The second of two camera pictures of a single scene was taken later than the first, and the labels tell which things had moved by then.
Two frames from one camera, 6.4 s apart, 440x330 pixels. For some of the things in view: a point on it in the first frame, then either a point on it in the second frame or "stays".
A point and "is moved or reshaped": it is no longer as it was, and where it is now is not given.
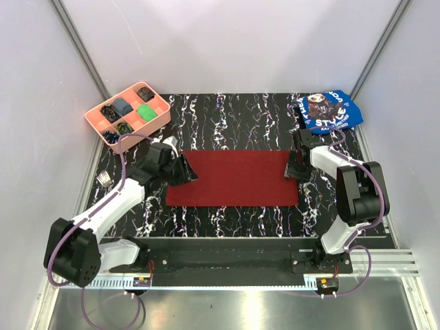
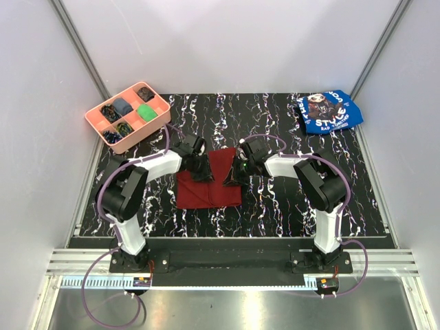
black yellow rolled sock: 123,128 stays
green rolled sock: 146,113 stays
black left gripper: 187,174 → 205,175
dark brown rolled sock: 145,94 stays
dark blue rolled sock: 111,137 stays
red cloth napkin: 236,179 is moved or reshaped
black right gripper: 289,170 → 234,178
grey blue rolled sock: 122,106 stays
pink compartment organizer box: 139,109 stays
